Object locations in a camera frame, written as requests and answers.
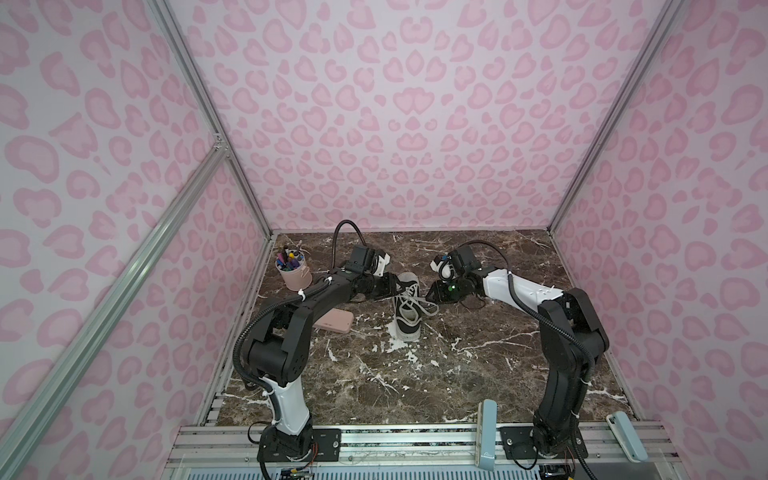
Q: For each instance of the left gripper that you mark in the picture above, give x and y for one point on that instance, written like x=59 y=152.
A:
x=389 y=289

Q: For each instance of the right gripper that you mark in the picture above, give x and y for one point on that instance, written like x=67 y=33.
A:
x=438 y=293

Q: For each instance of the black white sneaker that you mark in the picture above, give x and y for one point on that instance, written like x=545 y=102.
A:
x=408 y=331

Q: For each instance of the white shoelace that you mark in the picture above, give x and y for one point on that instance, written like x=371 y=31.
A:
x=410 y=306

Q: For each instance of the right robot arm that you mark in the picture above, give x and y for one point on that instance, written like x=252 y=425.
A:
x=571 y=334

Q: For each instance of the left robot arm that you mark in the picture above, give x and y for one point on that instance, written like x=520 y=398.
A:
x=272 y=351

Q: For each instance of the pink rectangular case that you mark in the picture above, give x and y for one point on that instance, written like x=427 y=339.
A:
x=336 y=321

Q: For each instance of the pink pen cup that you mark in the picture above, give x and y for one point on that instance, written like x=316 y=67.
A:
x=298 y=279

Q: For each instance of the pens in cup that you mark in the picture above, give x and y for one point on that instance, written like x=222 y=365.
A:
x=288 y=260

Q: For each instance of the light blue clamp centre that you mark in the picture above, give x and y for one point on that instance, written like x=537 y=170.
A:
x=485 y=436

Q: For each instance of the light blue clamp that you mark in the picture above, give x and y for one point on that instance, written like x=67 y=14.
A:
x=485 y=436
x=627 y=437

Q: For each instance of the light blue clamp right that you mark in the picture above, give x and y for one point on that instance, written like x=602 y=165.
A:
x=627 y=437

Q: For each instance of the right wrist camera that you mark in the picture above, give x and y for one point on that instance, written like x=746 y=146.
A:
x=455 y=263

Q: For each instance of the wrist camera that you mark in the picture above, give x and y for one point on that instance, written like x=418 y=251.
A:
x=455 y=263
x=366 y=260

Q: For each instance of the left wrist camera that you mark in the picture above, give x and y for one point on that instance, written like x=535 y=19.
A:
x=366 y=260

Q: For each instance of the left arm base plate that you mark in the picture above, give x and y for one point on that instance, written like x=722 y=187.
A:
x=318 y=445

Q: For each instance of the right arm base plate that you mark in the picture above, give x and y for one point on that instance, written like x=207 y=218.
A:
x=518 y=444

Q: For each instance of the aluminium rail base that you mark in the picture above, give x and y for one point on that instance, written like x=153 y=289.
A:
x=426 y=451

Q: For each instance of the diagonal aluminium frame bar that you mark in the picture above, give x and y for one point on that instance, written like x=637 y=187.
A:
x=39 y=413

